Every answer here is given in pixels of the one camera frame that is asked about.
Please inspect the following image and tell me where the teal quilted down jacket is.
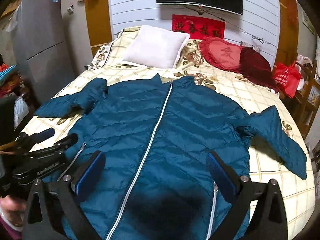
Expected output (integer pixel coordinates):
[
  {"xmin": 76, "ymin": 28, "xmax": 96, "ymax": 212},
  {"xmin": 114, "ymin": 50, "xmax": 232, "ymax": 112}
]
[{"xmin": 36, "ymin": 75, "xmax": 306, "ymax": 239}]

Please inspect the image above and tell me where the person's left hand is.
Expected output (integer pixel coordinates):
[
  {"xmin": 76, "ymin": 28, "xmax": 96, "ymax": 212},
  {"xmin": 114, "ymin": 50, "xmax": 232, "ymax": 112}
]
[{"xmin": 1, "ymin": 196, "xmax": 27, "ymax": 231}]

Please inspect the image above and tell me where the grey refrigerator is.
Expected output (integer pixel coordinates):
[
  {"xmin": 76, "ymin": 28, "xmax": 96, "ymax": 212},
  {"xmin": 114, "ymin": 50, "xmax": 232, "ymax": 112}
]
[{"xmin": 11, "ymin": 0, "xmax": 75, "ymax": 103}]

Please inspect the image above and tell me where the wooden chair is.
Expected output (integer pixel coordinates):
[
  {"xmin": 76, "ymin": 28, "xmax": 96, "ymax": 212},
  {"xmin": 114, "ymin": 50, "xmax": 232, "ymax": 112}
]
[{"xmin": 293, "ymin": 61, "xmax": 319, "ymax": 139}]

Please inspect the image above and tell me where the white square pillow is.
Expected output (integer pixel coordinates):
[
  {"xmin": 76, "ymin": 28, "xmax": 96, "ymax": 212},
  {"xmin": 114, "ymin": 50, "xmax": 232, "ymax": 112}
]
[{"xmin": 121, "ymin": 25, "xmax": 190, "ymax": 69}]

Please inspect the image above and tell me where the red plastic shopping bag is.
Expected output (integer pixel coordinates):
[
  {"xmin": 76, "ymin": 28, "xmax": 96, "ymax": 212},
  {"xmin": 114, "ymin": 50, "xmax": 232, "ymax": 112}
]
[{"xmin": 273, "ymin": 61, "xmax": 302, "ymax": 99}]

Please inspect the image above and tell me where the dark red velvet cushion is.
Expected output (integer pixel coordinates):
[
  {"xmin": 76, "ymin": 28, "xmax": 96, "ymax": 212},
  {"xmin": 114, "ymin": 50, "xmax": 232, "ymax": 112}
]
[{"xmin": 239, "ymin": 47, "xmax": 279, "ymax": 93}]

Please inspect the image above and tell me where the red heart-shaped pillow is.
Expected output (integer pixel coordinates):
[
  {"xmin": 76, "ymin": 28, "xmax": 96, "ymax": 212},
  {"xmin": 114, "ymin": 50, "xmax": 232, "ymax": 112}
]
[{"xmin": 199, "ymin": 36, "xmax": 242, "ymax": 73}]

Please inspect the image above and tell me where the red calligraphy banner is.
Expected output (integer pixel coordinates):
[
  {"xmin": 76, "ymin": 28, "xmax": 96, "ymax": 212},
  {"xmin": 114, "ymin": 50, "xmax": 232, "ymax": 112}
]
[{"xmin": 172, "ymin": 15, "xmax": 225, "ymax": 40}]

